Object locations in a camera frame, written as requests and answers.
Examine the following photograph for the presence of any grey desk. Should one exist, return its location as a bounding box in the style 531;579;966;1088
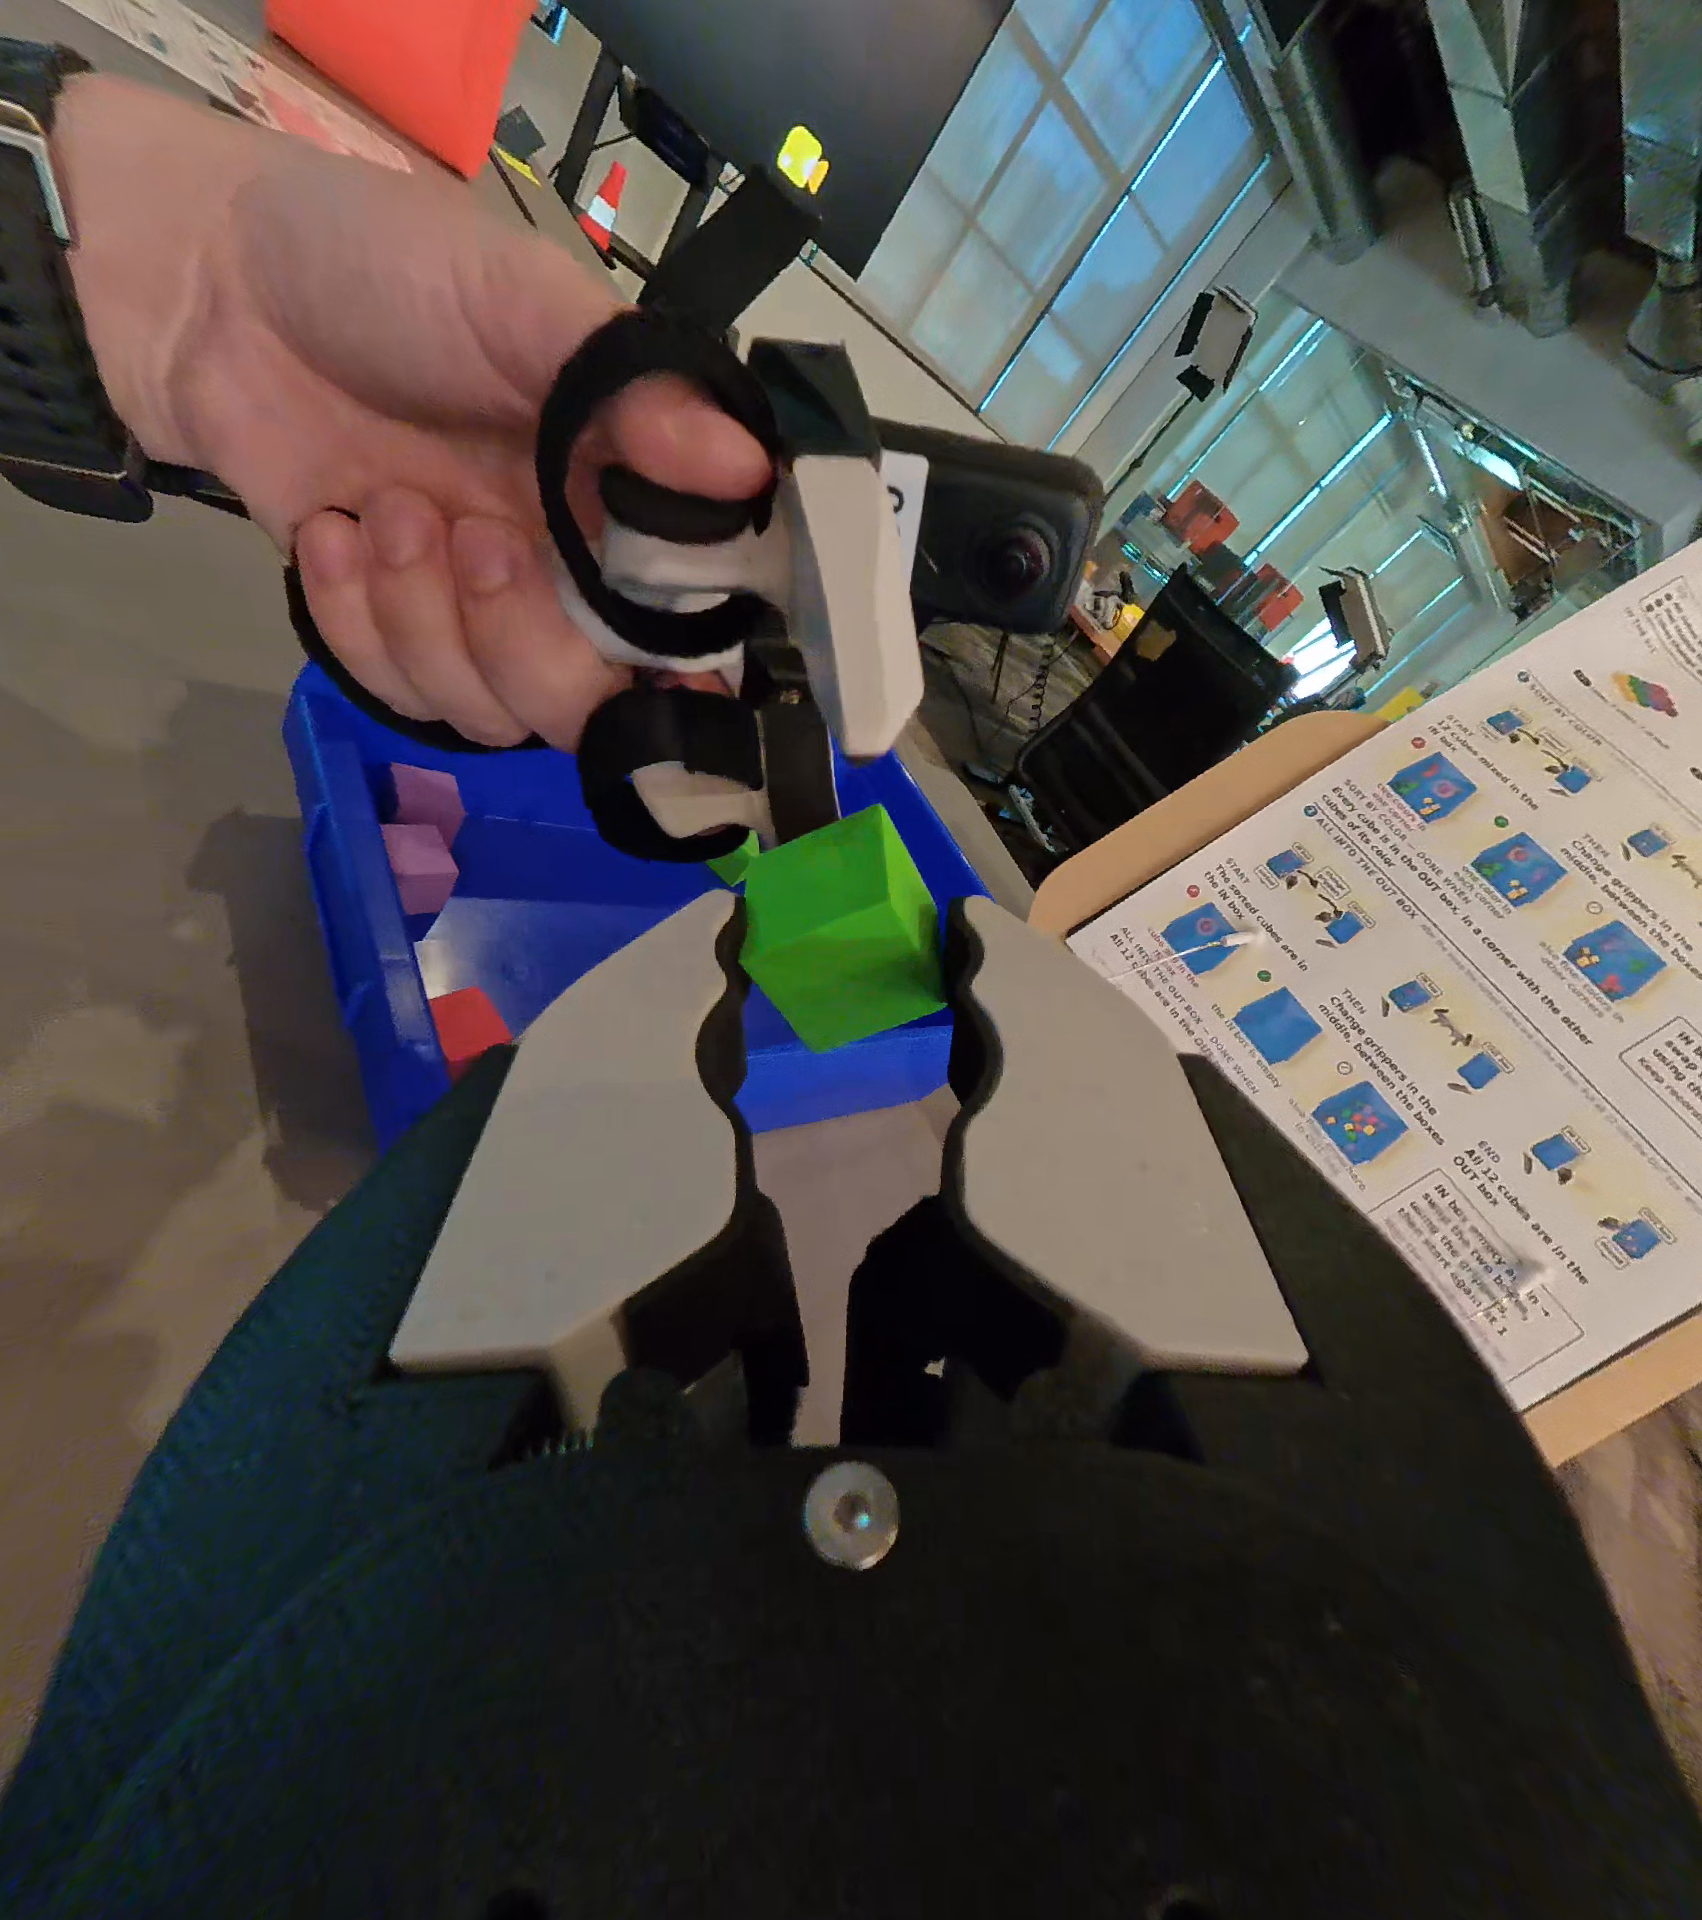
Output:
0;60;1050;1906

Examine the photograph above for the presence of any blue plastic bin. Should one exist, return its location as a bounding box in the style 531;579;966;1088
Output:
284;661;998;1157

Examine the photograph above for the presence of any large dark screen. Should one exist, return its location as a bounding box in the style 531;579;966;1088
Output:
569;0;1015;281

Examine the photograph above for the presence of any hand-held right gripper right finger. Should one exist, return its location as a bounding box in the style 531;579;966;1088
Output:
943;897;1312;1379

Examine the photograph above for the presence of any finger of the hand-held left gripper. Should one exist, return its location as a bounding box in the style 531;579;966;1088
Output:
775;449;929;760

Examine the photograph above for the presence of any printed paper sheet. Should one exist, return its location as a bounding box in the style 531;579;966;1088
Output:
65;0;410;173

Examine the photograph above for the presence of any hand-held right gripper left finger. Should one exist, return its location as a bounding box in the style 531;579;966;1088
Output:
389;894;763;1379

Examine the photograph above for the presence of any person's left hand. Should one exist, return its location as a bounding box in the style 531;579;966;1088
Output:
50;75;779;751

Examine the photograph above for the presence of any red wooden cube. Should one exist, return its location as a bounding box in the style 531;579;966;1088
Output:
429;987;515;1082

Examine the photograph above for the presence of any orange plastic box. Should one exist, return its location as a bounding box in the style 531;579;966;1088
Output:
263;0;538;181

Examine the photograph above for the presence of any printed instruction sheet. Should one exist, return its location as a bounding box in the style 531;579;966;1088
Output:
1065;525;1702;1415

